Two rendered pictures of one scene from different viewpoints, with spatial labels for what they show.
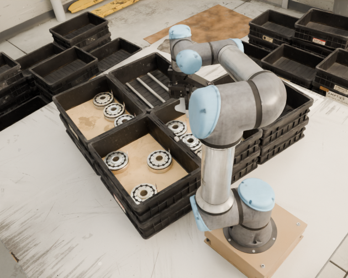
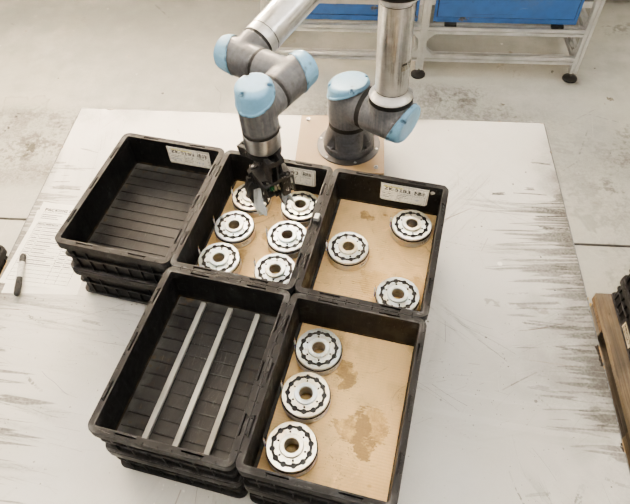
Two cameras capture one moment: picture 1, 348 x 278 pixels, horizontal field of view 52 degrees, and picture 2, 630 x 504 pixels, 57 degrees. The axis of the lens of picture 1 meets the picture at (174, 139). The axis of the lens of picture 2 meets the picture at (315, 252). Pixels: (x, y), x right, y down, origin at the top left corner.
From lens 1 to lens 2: 1.78 m
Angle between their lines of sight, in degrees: 75
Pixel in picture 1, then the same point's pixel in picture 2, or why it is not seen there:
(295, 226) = (313, 120)
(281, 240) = not seen: hidden behind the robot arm
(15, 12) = not seen: outside the picture
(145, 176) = (381, 255)
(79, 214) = (482, 338)
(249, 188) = (352, 83)
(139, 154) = (355, 289)
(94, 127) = (362, 404)
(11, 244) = (598, 378)
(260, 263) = not seen: hidden behind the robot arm
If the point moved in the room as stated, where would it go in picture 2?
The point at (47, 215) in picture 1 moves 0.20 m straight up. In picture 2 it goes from (525, 377) to (550, 336)
